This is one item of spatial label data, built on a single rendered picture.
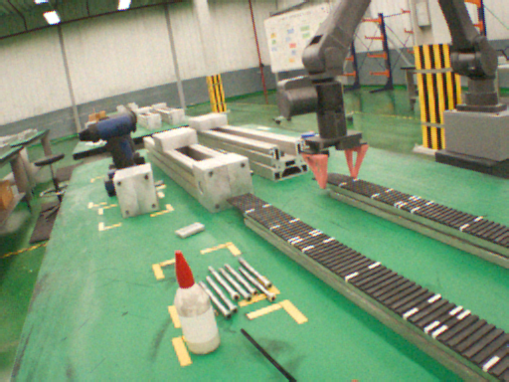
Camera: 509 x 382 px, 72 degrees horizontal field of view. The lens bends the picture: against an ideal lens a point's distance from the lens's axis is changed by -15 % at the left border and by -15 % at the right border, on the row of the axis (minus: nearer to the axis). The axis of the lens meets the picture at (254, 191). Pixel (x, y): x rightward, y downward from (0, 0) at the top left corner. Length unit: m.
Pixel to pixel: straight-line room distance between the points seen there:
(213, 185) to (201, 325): 0.46
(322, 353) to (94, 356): 0.26
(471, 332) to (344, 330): 0.14
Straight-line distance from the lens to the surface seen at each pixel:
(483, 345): 0.37
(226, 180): 0.84
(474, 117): 1.05
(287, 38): 7.07
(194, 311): 0.41
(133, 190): 0.94
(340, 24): 0.79
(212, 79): 11.13
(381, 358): 0.41
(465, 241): 0.59
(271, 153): 0.98
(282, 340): 0.44
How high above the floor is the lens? 1.05
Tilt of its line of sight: 17 degrees down
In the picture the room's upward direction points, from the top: 10 degrees counter-clockwise
